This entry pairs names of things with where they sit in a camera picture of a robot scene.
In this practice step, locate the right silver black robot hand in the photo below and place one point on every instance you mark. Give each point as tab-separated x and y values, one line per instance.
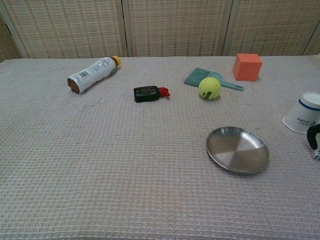
311	138

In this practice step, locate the small white die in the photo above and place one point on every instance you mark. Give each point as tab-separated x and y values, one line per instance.
316	155

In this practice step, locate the white paper cup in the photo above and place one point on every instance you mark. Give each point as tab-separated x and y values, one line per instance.
302	112

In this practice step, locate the round stainless steel plate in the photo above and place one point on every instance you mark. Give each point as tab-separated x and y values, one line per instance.
237	150

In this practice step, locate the woven bamboo screen panel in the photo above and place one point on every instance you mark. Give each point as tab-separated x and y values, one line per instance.
67	27
177	27
272	25
314	45
8	42

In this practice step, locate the orange foam cube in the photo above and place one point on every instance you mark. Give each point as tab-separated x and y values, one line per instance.
246	68

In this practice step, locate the yellow tennis ball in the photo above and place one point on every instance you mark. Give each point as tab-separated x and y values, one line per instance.
210	88

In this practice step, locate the green plastic hand brush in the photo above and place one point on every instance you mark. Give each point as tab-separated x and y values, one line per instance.
197	75

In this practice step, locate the black red small gadget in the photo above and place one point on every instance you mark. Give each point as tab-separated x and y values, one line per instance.
145	94

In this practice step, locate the beige waffle weave tablecloth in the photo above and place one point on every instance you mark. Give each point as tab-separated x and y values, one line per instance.
100	162

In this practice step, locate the white labelled bottle yellow cap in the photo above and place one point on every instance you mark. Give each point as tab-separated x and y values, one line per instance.
92	72

